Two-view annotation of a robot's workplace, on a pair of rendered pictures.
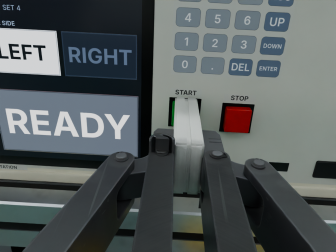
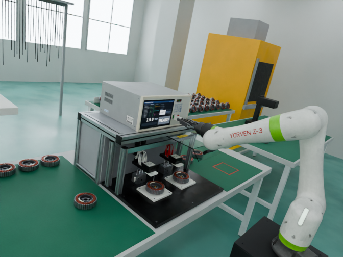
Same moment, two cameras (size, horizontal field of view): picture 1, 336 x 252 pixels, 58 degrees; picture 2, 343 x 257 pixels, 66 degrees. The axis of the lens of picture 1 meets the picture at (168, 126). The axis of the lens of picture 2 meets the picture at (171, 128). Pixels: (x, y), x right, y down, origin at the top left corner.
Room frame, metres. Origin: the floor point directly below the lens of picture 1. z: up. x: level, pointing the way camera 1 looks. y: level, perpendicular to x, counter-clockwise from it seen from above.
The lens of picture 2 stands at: (-0.79, 1.25, 1.61)
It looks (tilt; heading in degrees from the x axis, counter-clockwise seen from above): 18 degrees down; 308
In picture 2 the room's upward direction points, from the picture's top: 11 degrees clockwise
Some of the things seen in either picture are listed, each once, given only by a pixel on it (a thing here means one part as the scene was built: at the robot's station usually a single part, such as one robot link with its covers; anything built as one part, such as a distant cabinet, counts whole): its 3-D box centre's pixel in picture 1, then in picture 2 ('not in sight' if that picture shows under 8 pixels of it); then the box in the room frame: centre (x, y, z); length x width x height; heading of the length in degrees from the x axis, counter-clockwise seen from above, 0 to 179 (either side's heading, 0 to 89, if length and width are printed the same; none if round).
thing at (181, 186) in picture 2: not in sight; (180, 180); (0.07, -0.05, 0.78); 0.15 x 0.15 x 0.01; 89
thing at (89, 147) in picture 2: not in sight; (89, 150); (0.48, 0.39, 0.91); 0.28 x 0.03 x 0.32; 179
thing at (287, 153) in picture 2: not in sight; (267, 157); (0.25, -2.30, 0.38); 1.85 x 1.10 x 0.75; 89
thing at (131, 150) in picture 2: not in sight; (163, 143); (0.18, 0.07, 1.03); 0.62 x 0.01 x 0.03; 89
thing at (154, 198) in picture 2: not in sight; (154, 190); (0.08, 0.20, 0.78); 0.15 x 0.15 x 0.01; 89
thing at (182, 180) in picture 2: not in sight; (180, 177); (0.07, -0.05, 0.80); 0.11 x 0.11 x 0.04
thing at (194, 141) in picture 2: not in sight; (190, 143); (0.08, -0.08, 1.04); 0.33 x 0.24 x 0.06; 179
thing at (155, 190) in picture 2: not in sight; (155, 187); (0.08, 0.19, 0.80); 0.11 x 0.11 x 0.04
